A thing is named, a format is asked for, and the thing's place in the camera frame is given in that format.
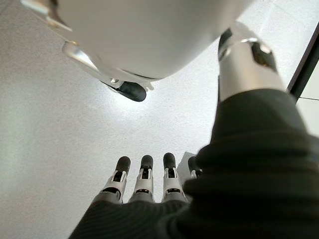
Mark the robot right foot black toe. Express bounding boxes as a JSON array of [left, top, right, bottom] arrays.
[[61, 40, 155, 103]]

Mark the dark furniture edge strip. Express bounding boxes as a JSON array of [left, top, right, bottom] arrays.
[[286, 31, 319, 101]]

